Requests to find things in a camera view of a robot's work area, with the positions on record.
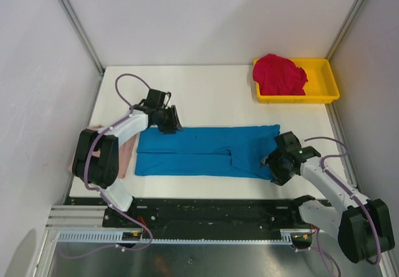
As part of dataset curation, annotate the yellow plastic tray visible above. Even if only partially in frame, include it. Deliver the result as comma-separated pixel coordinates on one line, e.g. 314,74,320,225
255,58,340,104

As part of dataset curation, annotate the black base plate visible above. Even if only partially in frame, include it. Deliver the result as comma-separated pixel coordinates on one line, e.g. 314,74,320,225
65,197,316,251

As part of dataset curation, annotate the blue t shirt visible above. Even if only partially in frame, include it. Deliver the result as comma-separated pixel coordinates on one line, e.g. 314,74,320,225
135,125,280,180

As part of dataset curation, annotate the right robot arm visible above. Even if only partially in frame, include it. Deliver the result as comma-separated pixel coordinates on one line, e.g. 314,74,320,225
262,132,395,265

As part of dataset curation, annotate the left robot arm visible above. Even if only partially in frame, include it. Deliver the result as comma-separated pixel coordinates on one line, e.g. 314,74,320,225
71,89,183,227

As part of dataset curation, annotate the folded pink t shirt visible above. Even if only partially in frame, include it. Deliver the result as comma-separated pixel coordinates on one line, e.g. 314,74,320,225
68,125,137,179

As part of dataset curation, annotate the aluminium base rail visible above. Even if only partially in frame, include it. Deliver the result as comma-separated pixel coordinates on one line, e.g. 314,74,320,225
46,205,106,230

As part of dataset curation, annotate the aluminium frame post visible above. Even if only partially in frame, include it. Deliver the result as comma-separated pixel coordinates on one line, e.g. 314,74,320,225
58,0,105,76
325,0,367,61

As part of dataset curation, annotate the right aluminium frame post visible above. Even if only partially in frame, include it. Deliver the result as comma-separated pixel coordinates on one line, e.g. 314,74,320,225
325,0,367,61

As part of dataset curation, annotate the white cable duct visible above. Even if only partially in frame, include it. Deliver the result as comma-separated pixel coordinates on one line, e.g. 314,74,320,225
58,230,292,245

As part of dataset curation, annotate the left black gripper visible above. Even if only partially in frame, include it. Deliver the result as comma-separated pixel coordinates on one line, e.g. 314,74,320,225
156,105,183,135

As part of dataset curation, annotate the red t shirt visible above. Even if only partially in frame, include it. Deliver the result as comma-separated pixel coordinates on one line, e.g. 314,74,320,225
252,54,308,96

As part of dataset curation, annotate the left aluminium frame post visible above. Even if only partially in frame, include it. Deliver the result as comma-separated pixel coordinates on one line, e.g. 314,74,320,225
58,0,105,76

